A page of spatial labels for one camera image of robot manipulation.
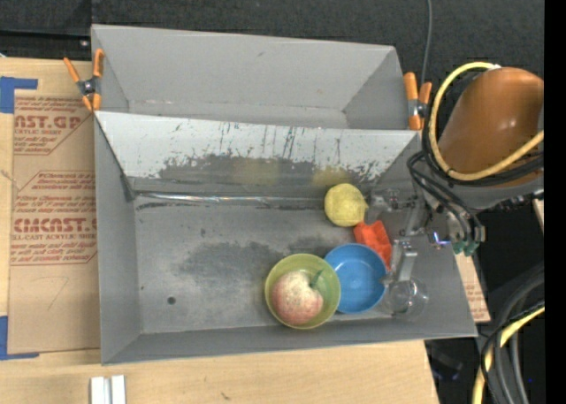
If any blue bowl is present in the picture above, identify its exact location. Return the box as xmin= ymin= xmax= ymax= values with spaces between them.
xmin=323 ymin=242 xmax=388 ymax=316

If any orange toy carrot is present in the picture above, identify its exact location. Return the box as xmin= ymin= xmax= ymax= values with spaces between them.
xmin=352 ymin=220 xmax=394 ymax=269

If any brown cardboard board, red print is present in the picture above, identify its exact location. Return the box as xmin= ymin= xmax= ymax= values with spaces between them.
xmin=0 ymin=57 xmax=103 ymax=360

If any green bowl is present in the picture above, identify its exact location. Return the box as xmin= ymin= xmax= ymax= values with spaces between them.
xmin=264 ymin=253 xmax=342 ymax=331

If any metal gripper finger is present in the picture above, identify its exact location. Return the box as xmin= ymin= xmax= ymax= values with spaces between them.
xmin=369 ymin=188 xmax=417 ymax=214
xmin=382 ymin=239 xmax=419 ymax=285

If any grey metal bin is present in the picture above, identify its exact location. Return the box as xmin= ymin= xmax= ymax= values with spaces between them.
xmin=90 ymin=24 xmax=480 ymax=366

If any red and yellow apple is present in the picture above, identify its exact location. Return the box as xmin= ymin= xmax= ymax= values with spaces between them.
xmin=270 ymin=270 xmax=325 ymax=325

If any clear glass cup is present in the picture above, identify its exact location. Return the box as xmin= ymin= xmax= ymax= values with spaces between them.
xmin=381 ymin=279 xmax=430 ymax=320

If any yellow toy lemon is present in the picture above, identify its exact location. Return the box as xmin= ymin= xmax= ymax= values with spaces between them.
xmin=324 ymin=183 xmax=370 ymax=228

